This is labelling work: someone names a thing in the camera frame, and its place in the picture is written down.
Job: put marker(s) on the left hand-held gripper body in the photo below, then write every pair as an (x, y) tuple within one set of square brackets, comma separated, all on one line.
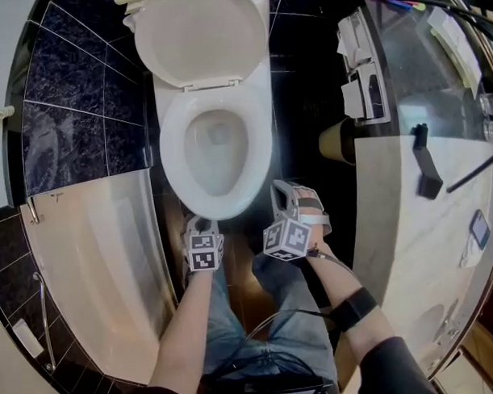
[(203, 254)]

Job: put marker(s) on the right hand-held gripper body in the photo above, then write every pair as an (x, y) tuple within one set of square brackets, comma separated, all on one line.
[(288, 239)]

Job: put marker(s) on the white toilet seat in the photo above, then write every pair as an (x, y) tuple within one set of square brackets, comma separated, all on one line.
[(171, 130)]

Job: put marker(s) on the person's left forearm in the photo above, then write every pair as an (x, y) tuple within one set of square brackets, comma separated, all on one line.
[(182, 323)]

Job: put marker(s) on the person's right forearm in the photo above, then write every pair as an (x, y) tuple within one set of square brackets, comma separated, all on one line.
[(346, 277)]

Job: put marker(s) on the white toilet bowl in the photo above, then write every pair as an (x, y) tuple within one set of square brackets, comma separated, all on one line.
[(262, 80)]

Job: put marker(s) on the white toilet lid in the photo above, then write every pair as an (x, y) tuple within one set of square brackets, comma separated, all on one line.
[(200, 36)]

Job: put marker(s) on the white toilet tank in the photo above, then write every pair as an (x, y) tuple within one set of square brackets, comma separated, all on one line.
[(257, 0)]

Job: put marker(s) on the brown waste bin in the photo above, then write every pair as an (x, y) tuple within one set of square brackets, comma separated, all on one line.
[(335, 142)]

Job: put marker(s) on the white bathtub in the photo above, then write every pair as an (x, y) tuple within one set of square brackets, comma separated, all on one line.
[(103, 270)]

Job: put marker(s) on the person's blue jeans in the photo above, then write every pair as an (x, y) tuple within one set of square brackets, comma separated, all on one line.
[(275, 336)]

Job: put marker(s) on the black waist device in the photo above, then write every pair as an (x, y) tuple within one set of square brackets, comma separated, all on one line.
[(289, 390)]

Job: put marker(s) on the person's dark sleeve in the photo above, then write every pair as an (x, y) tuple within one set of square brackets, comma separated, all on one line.
[(394, 373)]

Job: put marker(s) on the long chrome grab bar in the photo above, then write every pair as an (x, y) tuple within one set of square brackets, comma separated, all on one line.
[(45, 320)]

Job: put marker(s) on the black rod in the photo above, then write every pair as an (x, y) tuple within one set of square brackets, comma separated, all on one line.
[(475, 170)]

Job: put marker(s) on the smartphone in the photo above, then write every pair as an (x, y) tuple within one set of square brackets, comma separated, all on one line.
[(480, 229)]

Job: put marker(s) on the white soap dish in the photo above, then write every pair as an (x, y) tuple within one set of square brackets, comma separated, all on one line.
[(27, 338)]

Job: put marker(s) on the clear drinking glass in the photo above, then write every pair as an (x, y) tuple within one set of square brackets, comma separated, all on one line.
[(491, 103)]

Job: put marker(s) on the white folded towel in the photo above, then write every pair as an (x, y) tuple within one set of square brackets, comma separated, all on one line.
[(459, 47)]

